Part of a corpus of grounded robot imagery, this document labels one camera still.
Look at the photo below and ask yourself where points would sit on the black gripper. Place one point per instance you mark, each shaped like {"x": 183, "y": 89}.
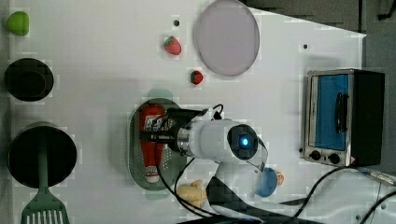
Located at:
{"x": 174, "y": 120}

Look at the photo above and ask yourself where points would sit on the red plush ketchup bottle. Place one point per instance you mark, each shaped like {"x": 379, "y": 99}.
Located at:
{"x": 151, "y": 155}

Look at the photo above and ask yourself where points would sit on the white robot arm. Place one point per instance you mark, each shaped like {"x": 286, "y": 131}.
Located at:
{"x": 367, "y": 195}

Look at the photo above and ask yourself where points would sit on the yellow plush toy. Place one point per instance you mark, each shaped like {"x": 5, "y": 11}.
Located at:
{"x": 193, "y": 193}

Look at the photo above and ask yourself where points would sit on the dark red plush strawberry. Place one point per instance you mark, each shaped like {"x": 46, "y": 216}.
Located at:
{"x": 196, "y": 77}

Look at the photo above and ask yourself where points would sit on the light red plush strawberry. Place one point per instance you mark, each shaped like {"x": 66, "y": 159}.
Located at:
{"x": 172, "y": 46}

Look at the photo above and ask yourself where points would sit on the blue cup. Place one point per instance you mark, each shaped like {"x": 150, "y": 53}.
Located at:
{"x": 267, "y": 184}

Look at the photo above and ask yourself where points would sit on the large black pot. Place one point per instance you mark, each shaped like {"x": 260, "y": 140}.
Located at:
{"x": 22, "y": 158}

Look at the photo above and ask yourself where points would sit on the lavender round plate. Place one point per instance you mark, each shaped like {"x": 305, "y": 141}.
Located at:
{"x": 227, "y": 37}

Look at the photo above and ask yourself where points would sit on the orange white small toy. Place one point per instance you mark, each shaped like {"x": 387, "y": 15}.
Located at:
{"x": 279, "y": 178}

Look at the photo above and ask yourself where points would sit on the green slotted spatula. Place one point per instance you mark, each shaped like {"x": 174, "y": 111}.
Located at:
{"x": 44, "y": 208}

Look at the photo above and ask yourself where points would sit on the small black bowl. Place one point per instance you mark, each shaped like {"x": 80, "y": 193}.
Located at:
{"x": 29, "y": 80}

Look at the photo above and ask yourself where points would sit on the silver toaster oven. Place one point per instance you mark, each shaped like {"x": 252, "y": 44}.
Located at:
{"x": 344, "y": 115}

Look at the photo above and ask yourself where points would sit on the green plush fruit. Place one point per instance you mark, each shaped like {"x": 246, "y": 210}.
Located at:
{"x": 18, "y": 23}

